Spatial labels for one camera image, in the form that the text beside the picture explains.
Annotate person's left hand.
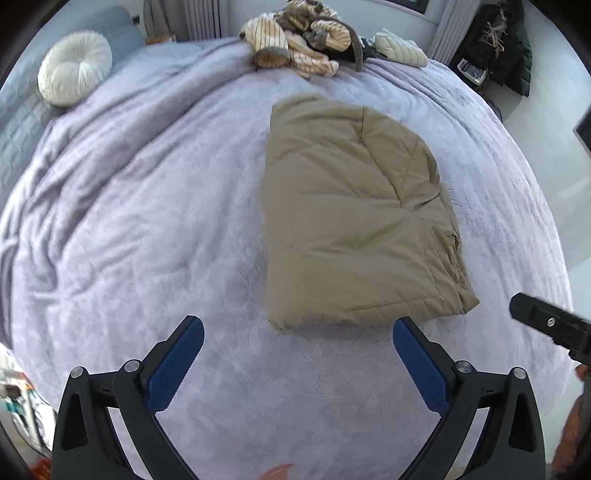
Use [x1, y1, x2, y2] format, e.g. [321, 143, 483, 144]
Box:
[260, 463, 294, 480]

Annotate cream striped garment pile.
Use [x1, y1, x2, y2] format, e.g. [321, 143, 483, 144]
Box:
[239, 0, 354, 79]

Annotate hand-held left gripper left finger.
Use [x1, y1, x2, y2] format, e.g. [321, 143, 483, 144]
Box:
[52, 315, 205, 480]

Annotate hanging dark coats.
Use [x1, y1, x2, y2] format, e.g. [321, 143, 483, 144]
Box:
[480, 0, 535, 97]

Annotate white quilted garment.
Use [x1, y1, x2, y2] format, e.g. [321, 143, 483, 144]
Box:
[374, 28, 429, 69]

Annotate dark grey garment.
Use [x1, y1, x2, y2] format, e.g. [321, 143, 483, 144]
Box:
[305, 17, 366, 73]

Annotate colourful floor clutter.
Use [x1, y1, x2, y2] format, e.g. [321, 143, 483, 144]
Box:
[0, 354, 52, 464]

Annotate beige puffer jacket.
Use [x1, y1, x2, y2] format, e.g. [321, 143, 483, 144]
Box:
[261, 95, 481, 331]

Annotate lavender fleece blanket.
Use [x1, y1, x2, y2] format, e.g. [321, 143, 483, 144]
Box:
[0, 33, 574, 480]

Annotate small storage basket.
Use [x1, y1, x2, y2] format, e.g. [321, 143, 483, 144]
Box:
[455, 57, 488, 88]

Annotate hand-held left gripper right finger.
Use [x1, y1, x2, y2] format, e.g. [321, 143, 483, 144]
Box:
[392, 316, 548, 480]

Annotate dark flat screen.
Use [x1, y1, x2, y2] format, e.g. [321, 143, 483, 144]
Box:
[573, 108, 591, 163]

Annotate person's right forearm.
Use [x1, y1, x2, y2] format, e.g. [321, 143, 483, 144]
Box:
[551, 397, 585, 472]

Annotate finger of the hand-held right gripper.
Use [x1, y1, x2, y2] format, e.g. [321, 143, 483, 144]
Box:
[510, 292, 591, 366]

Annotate blue-grey quilted headboard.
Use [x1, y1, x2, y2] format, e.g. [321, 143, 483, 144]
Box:
[0, 4, 145, 185]

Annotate grey curtain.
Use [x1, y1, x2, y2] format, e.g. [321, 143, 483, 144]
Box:
[428, 0, 482, 66]
[142, 0, 230, 43]

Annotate round white pleated pillow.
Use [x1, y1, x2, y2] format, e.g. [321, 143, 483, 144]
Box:
[38, 30, 113, 108]

